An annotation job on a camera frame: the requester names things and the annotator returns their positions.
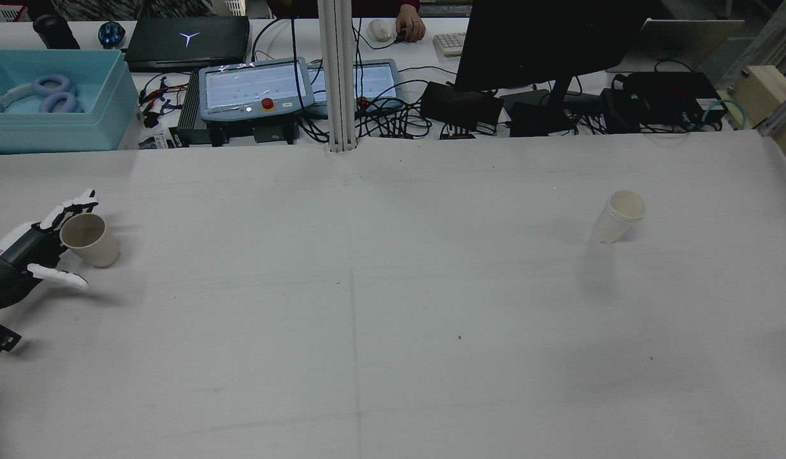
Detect grey teach pendant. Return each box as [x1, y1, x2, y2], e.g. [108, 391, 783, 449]
[307, 59, 401, 117]

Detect black ribbed flat device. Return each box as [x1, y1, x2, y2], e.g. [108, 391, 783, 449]
[176, 70, 205, 146]

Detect black power brick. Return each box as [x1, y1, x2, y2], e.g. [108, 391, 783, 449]
[420, 82, 503, 128]

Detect black box under monitor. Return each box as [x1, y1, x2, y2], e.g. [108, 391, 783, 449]
[509, 89, 575, 138]

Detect black laptop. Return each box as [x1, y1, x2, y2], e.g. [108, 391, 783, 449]
[124, 16, 251, 72]

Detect beige cup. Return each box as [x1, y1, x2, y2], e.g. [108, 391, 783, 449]
[59, 213, 120, 268]

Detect grey flat board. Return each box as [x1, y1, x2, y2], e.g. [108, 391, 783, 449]
[613, 19, 745, 74]

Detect blue round gadget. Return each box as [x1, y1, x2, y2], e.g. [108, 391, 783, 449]
[98, 21, 126, 49]

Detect teal plastic box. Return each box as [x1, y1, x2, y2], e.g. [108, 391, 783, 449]
[0, 49, 140, 155]

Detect person's hand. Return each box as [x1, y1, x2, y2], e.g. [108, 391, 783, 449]
[395, 3, 426, 43]

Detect wooden block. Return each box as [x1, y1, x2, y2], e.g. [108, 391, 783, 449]
[731, 65, 786, 131]

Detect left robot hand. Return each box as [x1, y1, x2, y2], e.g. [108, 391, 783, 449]
[0, 189, 99, 316]

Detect teach pendant with red button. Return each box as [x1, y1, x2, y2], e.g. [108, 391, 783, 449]
[198, 57, 316, 123]

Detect black cylinder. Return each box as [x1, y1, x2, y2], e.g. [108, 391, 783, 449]
[33, 14, 81, 50]

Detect black electronics box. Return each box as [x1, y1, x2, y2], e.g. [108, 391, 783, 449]
[602, 71, 728, 133]

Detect teal cable loop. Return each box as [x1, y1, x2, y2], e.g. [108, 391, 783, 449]
[702, 99, 749, 131]

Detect red and black clip leads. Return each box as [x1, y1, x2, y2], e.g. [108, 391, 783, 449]
[138, 75, 191, 128]

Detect beige keyboard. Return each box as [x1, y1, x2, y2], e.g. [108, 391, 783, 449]
[433, 32, 467, 58]

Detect aluminium profile post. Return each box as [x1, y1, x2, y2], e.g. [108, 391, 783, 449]
[317, 0, 357, 152]

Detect lavender headphones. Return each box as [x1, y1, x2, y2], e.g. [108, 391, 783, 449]
[0, 74, 84, 114]

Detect black monitor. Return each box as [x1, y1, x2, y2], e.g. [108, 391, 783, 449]
[453, 0, 651, 122]

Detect white paper cup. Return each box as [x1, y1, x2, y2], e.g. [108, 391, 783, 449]
[591, 190, 646, 244]

